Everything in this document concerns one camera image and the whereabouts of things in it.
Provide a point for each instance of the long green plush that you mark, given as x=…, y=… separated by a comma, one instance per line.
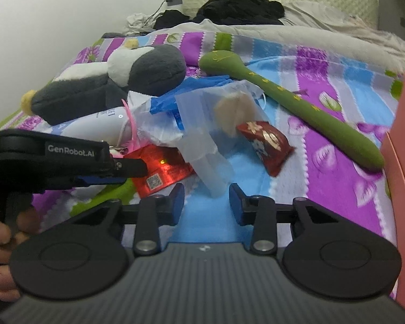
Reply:
x=283, y=98

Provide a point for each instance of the small black cloth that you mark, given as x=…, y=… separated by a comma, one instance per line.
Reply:
x=172, y=18

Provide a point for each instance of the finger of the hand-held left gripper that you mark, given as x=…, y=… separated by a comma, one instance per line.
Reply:
x=101, y=180
x=131, y=168

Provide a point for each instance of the pink ribbon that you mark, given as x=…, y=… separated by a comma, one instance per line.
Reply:
x=131, y=121

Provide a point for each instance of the striped floral bedsheet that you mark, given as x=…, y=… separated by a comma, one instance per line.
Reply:
x=324, y=182

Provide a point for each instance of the white tube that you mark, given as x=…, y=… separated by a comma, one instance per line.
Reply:
x=98, y=125

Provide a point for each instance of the grey white penguin plush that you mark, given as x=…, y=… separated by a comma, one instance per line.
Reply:
x=148, y=67

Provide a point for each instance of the black wall charger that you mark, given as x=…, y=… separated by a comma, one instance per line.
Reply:
x=174, y=1

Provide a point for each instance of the white crumpled cloth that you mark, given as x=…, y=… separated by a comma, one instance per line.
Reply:
x=138, y=20

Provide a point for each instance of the blue plastic bag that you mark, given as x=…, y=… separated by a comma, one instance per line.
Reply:
x=175, y=98

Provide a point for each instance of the small clear packet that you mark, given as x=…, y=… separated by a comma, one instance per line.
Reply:
x=234, y=111

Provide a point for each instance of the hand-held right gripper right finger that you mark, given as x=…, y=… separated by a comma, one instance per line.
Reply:
x=237, y=203

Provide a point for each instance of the grey blanket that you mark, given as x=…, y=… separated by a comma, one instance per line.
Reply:
x=324, y=33

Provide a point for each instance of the red snack packet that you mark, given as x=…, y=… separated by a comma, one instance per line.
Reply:
x=266, y=145

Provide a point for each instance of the large black clothes pile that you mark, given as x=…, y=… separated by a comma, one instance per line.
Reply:
x=239, y=5

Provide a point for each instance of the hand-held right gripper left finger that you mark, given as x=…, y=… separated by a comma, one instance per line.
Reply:
x=177, y=202

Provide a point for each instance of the clear plastic bag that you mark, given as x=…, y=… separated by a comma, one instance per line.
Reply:
x=202, y=141

